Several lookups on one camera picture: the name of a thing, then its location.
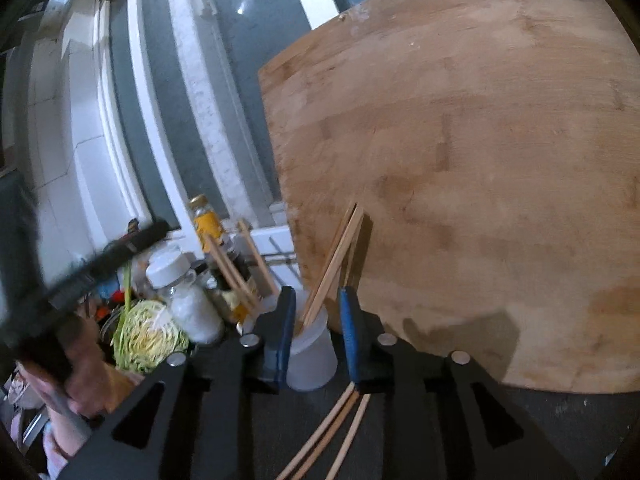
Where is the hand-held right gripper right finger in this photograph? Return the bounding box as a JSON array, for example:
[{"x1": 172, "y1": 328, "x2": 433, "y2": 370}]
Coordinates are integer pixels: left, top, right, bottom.
[{"x1": 338, "y1": 287, "x2": 576, "y2": 480}]

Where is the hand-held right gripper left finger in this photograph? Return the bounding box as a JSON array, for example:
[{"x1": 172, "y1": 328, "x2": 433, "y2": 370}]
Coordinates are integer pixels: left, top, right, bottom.
[{"x1": 57, "y1": 286, "x2": 297, "y2": 480}]

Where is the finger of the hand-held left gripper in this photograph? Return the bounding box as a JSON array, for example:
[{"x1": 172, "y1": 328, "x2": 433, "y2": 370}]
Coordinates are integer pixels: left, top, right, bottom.
[{"x1": 47, "y1": 219, "x2": 172, "y2": 307}]

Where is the translucent plastic cup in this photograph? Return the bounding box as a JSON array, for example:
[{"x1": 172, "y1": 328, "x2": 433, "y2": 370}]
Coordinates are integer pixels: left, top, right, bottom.
[{"x1": 285, "y1": 290, "x2": 338, "y2": 392}]

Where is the light wooden chopstick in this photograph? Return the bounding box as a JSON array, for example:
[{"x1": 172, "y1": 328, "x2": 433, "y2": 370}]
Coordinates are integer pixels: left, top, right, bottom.
[
  {"x1": 237, "y1": 219, "x2": 280, "y2": 297},
  {"x1": 305, "y1": 206, "x2": 365, "y2": 332},
  {"x1": 300, "y1": 203, "x2": 359, "y2": 333},
  {"x1": 215, "y1": 240, "x2": 261, "y2": 307},
  {"x1": 206, "y1": 234, "x2": 253, "y2": 313}
]

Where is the pile of wooden chopsticks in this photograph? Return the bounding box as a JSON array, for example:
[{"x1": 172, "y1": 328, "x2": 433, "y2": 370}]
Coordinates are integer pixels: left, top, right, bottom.
[{"x1": 275, "y1": 387, "x2": 372, "y2": 480}]

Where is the person's left hand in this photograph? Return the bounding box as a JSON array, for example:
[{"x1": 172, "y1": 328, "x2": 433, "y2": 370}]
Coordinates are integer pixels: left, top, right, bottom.
[{"x1": 22, "y1": 312, "x2": 143, "y2": 433}]

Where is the green onion stalk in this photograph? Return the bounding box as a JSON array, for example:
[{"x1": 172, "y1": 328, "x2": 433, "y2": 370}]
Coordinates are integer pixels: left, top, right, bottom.
[{"x1": 122, "y1": 260, "x2": 135, "y2": 311}]

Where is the stainless steel pot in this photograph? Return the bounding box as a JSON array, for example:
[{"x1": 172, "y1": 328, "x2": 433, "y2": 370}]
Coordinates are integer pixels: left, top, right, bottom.
[{"x1": 99, "y1": 310, "x2": 126, "y2": 347}]

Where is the halved green cabbage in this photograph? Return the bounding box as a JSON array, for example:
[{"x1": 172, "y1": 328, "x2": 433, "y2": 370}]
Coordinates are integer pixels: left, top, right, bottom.
[{"x1": 111, "y1": 300, "x2": 190, "y2": 375}]

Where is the glass salt jar white lid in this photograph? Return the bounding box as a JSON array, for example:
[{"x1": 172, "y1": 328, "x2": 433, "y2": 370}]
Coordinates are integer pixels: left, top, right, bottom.
[{"x1": 145, "y1": 246, "x2": 226, "y2": 345}]

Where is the oyster sauce bottle yellow label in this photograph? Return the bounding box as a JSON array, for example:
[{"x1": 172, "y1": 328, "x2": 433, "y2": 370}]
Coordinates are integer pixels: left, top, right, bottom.
[{"x1": 189, "y1": 194, "x2": 262, "y2": 326}]

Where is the white framed window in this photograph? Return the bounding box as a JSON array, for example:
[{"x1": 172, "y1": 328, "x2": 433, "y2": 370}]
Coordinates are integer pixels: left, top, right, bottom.
[{"x1": 92, "y1": 0, "x2": 451, "y2": 281}]

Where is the wooden cutting board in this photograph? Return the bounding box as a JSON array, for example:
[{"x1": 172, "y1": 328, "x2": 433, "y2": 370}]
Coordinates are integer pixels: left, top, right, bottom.
[{"x1": 257, "y1": 0, "x2": 640, "y2": 395}]

